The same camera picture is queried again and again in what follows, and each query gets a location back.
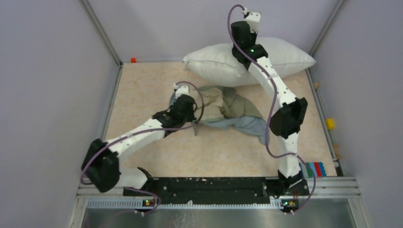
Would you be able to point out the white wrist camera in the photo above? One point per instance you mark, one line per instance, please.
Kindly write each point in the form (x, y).
(253, 19)
(180, 89)

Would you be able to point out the small yellow block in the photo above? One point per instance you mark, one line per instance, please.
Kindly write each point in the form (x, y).
(330, 124)

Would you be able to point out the grey-blue and beige pillowcase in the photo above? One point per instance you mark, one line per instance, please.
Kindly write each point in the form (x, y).
(222, 107)

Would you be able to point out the multicolour toy brick stack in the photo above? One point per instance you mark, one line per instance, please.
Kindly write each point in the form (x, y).
(311, 169)

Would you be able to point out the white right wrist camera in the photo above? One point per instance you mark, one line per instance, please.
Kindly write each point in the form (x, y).
(253, 19)

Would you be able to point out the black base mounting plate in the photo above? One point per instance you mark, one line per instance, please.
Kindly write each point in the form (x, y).
(223, 190)

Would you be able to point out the white pillow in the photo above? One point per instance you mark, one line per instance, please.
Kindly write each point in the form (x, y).
(217, 65)

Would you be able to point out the aluminium frame rail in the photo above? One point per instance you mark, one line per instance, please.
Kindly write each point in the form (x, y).
(321, 188)

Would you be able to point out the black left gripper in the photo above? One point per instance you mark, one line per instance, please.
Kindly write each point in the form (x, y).
(191, 118)

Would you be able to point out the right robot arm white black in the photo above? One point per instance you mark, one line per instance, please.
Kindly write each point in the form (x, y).
(287, 111)

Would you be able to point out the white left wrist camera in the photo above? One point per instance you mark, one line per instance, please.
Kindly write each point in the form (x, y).
(180, 89)

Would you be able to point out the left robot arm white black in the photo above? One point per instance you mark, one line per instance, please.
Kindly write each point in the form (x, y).
(102, 162)

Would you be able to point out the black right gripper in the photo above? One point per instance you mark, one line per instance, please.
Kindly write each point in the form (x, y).
(254, 36)

